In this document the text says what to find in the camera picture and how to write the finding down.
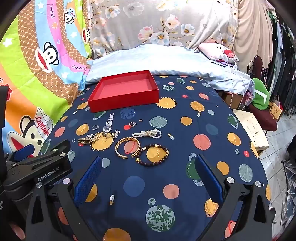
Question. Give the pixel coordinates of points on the green cushion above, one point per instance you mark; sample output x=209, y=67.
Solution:
x=259, y=97

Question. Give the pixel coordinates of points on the hanging clothes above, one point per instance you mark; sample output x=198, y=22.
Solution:
x=286, y=69

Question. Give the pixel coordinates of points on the navy planet print blanket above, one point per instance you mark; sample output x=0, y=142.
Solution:
x=175, y=129

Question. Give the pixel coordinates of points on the red cardboard box tray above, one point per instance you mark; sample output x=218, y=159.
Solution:
x=122, y=102

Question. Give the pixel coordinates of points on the gold bangle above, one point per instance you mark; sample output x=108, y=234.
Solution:
x=120, y=141

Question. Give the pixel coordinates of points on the beige curtain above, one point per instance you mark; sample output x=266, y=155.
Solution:
x=254, y=34

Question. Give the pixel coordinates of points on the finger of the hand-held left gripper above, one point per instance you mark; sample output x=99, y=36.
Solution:
x=23, y=151
x=59, y=148

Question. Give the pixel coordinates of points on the silver wrist watch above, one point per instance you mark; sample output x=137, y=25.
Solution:
x=107, y=127

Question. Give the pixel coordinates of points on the dark red chair seat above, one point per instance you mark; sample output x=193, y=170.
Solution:
x=266, y=120

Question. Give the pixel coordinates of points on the white wooden bench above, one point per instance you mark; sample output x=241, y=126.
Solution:
x=252, y=129

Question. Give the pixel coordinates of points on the dark metal chair back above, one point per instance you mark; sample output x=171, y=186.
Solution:
x=256, y=64

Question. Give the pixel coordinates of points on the light blue pillow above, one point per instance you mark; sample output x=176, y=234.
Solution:
x=161, y=60

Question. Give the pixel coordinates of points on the colourful cartoon monkey blanket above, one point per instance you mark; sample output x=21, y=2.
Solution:
x=34, y=81

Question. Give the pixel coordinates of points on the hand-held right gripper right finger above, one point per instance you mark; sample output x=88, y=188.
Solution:
x=208, y=180

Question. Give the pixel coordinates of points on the pink cartoon plush pillow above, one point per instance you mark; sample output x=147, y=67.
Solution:
x=208, y=49

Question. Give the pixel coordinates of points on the grey floral blanket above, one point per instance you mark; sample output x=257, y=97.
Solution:
x=138, y=18

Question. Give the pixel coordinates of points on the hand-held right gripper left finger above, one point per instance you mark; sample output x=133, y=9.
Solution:
x=87, y=180

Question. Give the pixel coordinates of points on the brown wooden box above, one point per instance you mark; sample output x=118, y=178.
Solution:
x=276, y=111

